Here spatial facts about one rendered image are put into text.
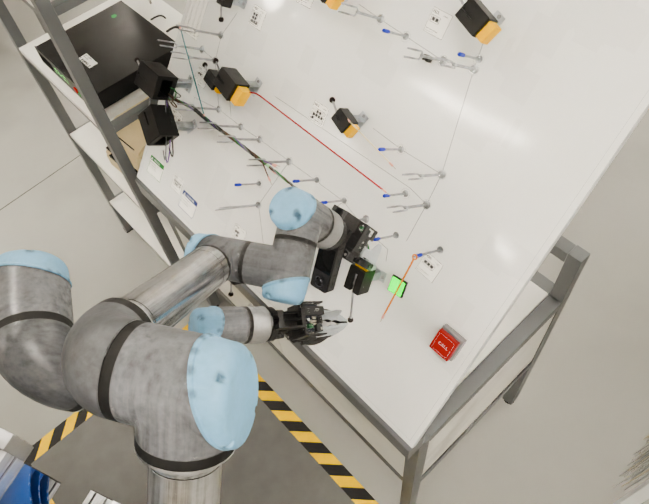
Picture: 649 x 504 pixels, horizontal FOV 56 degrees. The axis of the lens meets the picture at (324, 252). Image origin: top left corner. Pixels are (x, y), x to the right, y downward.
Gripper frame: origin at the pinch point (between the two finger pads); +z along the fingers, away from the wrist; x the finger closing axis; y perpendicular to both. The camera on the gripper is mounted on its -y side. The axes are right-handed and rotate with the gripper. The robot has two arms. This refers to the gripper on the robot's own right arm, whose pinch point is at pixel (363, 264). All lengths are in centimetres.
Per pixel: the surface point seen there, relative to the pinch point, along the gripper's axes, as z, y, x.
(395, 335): 12.4, -10.1, -9.7
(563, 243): 39, 30, -25
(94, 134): 32, -11, 146
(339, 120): -10.7, 24.0, 17.5
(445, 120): -7.6, 33.5, -3.0
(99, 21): -1, 23, 128
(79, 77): -19, 4, 93
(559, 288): 51, 21, -27
